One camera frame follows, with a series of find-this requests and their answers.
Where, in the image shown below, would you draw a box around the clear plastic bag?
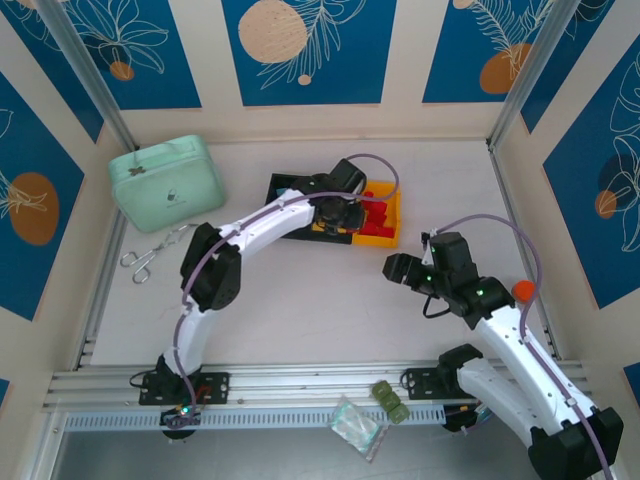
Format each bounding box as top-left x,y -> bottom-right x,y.
328,393 -> 391,464

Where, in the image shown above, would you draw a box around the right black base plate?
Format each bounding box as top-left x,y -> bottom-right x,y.
403,367 -> 481,401

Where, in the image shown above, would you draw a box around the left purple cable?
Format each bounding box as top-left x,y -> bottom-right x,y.
167,153 -> 400,431

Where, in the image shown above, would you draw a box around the purple cable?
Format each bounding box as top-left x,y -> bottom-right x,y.
167,153 -> 400,431
432,213 -> 616,480

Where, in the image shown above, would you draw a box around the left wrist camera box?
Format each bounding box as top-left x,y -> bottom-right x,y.
327,158 -> 369,196

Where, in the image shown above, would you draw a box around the aluminium side rail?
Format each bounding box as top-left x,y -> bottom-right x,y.
487,142 -> 566,364
73,204 -> 129,371

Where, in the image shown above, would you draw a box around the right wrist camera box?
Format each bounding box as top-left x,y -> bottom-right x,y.
423,230 -> 475,279

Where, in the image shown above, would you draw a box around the metal scissor tongs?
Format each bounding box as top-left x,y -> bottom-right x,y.
119,222 -> 200,285

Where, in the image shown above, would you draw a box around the mint green medicine bag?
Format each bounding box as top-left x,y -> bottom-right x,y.
108,133 -> 225,234

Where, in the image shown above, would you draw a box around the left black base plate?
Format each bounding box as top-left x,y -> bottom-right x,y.
138,372 -> 232,406

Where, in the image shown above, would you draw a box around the aluminium corner post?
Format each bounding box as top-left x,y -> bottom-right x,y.
485,0 -> 594,151
34,0 -> 140,151

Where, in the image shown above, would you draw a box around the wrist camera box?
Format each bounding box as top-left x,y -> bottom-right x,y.
423,230 -> 475,279
327,158 -> 369,196

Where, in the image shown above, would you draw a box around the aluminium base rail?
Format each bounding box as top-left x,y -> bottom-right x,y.
42,362 -> 589,411

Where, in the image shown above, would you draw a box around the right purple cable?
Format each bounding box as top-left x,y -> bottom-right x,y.
432,213 -> 616,480

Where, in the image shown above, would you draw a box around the yellow plastic bin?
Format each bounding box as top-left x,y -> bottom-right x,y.
352,178 -> 404,250

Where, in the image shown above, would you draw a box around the grey slotted cable tray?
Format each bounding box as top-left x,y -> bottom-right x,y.
63,404 -> 446,432

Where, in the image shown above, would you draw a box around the black bin with yellow legos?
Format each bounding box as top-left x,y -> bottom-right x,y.
294,174 -> 359,248

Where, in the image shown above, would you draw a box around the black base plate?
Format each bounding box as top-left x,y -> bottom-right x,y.
403,367 -> 481,401
138,372 -> 232,406

